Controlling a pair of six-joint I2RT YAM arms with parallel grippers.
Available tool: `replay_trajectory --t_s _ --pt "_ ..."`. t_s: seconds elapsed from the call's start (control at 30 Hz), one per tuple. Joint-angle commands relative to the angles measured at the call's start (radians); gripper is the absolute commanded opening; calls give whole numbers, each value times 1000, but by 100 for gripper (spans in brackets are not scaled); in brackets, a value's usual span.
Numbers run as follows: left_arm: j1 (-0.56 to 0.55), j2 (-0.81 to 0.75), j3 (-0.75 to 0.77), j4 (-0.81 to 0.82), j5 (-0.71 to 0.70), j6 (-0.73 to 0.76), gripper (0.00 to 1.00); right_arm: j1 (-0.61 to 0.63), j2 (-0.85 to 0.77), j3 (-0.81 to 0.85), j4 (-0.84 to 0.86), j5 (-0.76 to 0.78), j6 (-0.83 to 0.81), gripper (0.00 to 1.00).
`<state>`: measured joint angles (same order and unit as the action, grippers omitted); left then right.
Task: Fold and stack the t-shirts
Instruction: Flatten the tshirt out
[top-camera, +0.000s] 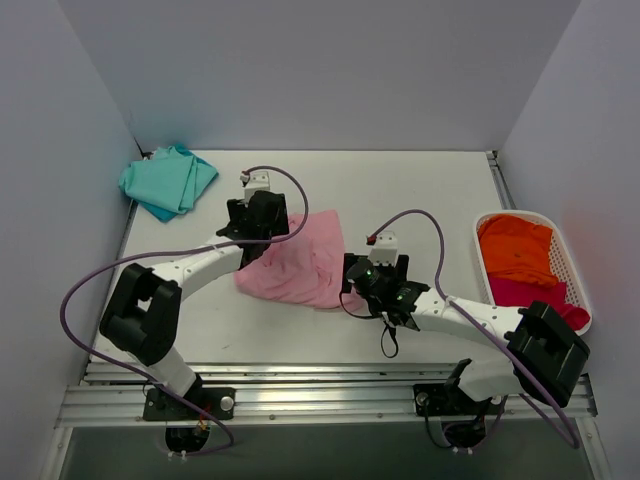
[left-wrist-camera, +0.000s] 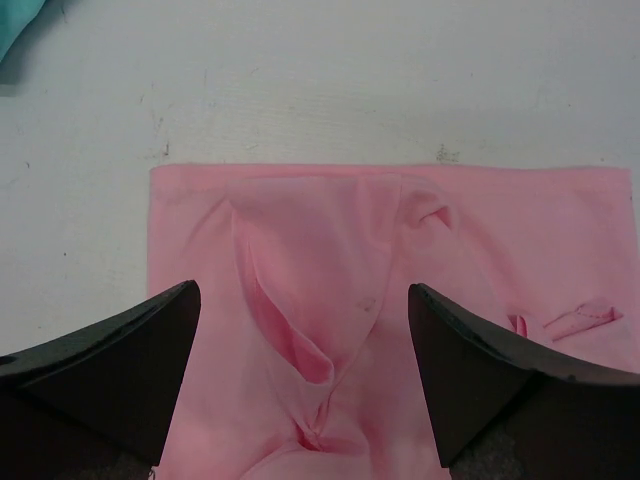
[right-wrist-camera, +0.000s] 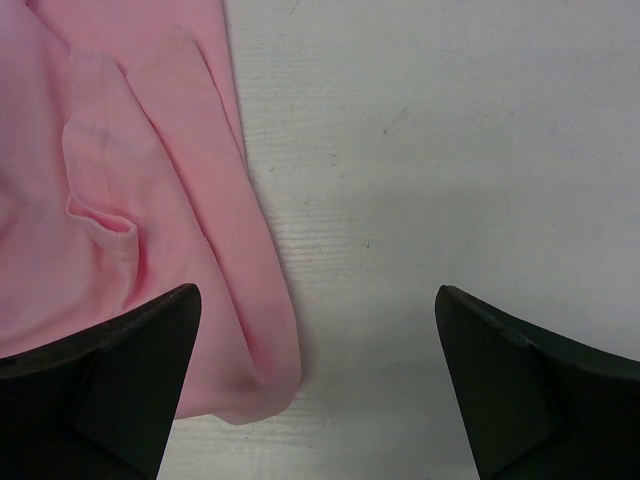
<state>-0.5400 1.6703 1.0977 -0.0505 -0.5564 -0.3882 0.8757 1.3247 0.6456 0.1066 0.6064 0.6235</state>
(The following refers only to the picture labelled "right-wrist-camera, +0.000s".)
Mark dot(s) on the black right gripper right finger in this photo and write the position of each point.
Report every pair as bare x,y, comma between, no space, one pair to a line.
536,404

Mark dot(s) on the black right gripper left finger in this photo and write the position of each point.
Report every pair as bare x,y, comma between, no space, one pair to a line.
99,404

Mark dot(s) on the pink t shirt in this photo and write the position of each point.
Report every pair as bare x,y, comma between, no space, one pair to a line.
123,175

